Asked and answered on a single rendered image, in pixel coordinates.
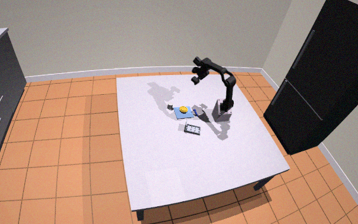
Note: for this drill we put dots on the yellow plate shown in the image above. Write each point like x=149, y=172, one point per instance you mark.
x=183, y=109

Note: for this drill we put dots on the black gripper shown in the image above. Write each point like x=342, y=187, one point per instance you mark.
x=200, y=75

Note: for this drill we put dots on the grey dish rack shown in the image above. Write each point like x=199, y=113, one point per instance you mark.
x=192, y=129

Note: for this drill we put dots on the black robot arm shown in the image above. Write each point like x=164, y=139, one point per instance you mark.
x=205, y=65

